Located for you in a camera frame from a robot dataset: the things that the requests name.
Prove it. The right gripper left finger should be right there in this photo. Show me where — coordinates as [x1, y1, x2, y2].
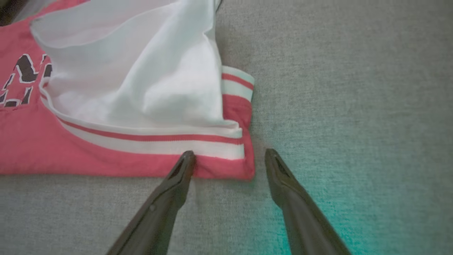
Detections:
[106, 151, 196, 255]

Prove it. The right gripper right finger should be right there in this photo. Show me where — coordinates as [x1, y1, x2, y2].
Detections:
[265, 148, 351, 255]

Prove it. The grey fabric sofa seat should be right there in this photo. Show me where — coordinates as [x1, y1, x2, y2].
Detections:
[0, 0, 453, 255]

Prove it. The red mesh jersey white trim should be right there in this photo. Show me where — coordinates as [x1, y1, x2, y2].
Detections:
[0, 0, 256, 181]

